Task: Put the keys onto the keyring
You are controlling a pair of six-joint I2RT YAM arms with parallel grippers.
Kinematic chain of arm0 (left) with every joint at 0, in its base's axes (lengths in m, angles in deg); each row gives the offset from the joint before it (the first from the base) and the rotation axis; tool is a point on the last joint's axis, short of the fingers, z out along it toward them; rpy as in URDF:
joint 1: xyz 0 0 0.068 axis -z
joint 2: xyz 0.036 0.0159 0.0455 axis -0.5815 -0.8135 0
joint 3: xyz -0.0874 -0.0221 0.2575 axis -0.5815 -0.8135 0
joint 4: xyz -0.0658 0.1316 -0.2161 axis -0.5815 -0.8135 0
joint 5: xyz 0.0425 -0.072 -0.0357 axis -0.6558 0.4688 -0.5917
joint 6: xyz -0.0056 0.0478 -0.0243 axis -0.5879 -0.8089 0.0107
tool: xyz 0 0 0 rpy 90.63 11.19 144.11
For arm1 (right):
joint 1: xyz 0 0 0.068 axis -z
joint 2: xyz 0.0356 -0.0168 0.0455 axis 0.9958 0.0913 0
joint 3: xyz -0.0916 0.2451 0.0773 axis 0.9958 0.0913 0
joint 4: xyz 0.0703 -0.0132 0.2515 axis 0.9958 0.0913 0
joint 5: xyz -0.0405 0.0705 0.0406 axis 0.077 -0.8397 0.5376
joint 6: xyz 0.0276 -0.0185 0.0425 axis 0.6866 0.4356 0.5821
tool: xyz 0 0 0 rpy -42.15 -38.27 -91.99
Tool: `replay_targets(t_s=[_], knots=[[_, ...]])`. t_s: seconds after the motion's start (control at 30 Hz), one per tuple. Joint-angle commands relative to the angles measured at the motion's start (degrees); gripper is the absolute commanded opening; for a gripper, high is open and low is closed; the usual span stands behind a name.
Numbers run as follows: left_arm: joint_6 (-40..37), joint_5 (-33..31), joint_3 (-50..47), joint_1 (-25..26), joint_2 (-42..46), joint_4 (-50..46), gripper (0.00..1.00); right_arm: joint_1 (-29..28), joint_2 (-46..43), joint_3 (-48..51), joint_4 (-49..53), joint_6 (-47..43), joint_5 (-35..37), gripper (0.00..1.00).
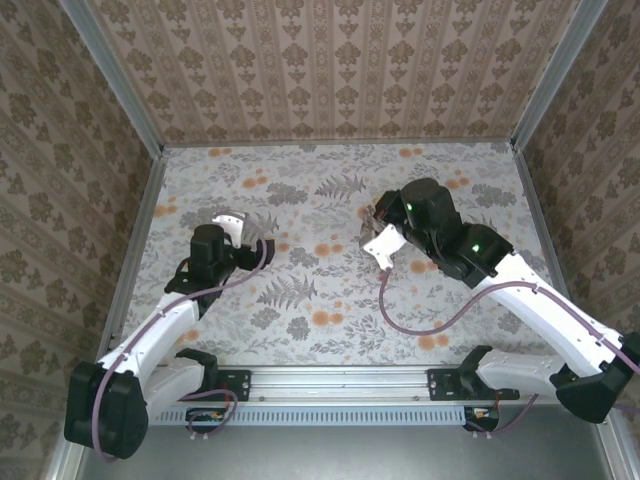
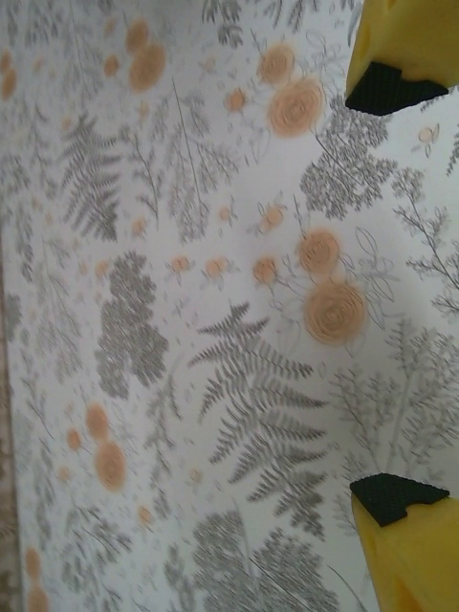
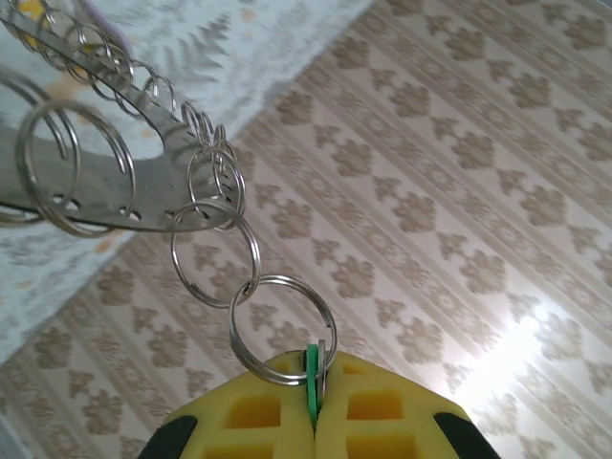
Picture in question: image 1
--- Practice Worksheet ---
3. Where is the large metal keyring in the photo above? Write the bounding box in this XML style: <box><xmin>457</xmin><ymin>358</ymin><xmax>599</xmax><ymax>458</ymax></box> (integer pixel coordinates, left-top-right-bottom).
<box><xmin>356</xmin><ymin>202</ymin><xmax>386</xmax><ymax>247</ymax></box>

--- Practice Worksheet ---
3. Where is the black connector box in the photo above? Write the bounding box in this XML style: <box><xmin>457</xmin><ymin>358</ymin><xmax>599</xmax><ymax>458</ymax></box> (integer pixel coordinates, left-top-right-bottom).
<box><xmin>185</xmin><ymin>407</ymin><xmax>232</xmax><ymax>434</ymax></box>
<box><xmin>463</xmin><ymin>405</ymin><xmax>501</xmax><ymax>432</ymax></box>

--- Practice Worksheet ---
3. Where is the grey metal sheet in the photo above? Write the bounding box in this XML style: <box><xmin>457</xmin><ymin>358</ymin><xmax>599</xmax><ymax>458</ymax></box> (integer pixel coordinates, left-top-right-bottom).
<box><xmin>47</xmin><ymin>392</ymin><xmax>629</xmax><ymax>480</ymax></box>

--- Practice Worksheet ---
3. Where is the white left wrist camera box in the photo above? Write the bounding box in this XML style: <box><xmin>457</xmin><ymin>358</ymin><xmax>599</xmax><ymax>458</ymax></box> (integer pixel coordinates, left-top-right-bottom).
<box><xmin>212</xmin><ymin>212</ymin><xmax>249</xmax><ymax>249</ymax></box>

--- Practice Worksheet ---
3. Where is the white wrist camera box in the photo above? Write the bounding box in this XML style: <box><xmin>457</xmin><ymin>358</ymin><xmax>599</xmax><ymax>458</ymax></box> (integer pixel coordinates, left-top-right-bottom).
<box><xmin>212</xmin><ymin>212</ymin><xmax>249</xmax><ymax>249</ymax></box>
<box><xmin>360</xmin><ymin>224</ymin><xmax>407</xmax><ymax>269</ymax></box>

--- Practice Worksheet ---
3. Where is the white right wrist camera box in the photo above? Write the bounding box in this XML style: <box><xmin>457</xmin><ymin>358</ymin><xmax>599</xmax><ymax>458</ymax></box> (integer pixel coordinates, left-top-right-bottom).
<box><xmin>360</xmin><ymin>224</ymin><xmax>407</xmax><ymax>269</ymax></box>

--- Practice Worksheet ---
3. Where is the aluminium table side rail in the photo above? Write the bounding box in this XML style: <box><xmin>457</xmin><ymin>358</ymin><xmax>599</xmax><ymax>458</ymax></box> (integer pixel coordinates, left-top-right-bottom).
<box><xmin>94</xmin><ymin>149</ymin><xmax>169</xmax><ymax>364</ymax></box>
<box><xmin>512</xmin><ymin>144</ymin><xmax>592</xmax><ymax>341</ymax></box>

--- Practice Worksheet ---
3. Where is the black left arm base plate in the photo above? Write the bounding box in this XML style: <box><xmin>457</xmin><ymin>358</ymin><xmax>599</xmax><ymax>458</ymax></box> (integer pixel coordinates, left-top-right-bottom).
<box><xmin>169</xmin><ymin>368</ymin><xmax>251</xmax><ymax>402</ymax></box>

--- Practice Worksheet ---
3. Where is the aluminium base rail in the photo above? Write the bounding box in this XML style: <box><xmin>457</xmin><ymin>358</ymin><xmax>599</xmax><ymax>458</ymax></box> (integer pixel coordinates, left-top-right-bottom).
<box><xmin>149</xmin><ymin>363</ymin><xmax>556</xmax><ymax>402</ymax></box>

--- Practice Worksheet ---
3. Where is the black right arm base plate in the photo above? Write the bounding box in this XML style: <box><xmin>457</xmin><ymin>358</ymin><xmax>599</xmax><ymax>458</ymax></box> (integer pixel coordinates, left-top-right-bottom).
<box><xmin>427</xmin><ymin>368</ymin><xmax>521</xmax><ymax>402</ymax></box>

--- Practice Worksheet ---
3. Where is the grey slotted cable duct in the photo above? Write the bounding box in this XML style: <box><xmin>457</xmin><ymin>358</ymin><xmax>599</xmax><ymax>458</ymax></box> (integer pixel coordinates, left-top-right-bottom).
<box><xmin>149</xmin><ymin>405</ymin><xmax>501</xmax><ymax>427</ymax></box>

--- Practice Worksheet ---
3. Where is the aluminium frame post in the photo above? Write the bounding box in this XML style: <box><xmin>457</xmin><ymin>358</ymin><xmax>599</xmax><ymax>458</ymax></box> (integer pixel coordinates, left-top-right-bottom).
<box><xmin>510</xmin><ymin>0</ymin><xmax>610</xmax><ymax>152</ymax></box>
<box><xmin>58</xmin><ymin>0</ymin><xmax>165</xmax><ymax>155</ymax></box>

